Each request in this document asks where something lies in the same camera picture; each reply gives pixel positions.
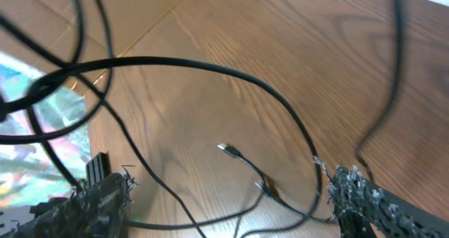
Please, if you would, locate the black USB cable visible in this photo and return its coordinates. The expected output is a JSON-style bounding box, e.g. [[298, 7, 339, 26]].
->
[[215, 0, 404, 238], [0, 0, 323, 238]]

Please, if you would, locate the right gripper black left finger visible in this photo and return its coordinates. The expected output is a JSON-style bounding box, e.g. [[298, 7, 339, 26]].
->
[[1, 173, 135, 238]]

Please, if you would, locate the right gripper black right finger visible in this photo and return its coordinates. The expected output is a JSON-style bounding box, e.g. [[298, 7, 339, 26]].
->
[[328, 166, 448, 238]]

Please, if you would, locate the black mounting rail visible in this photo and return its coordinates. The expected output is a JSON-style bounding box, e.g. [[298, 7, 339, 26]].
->
[[86, 152, 112, 186]]

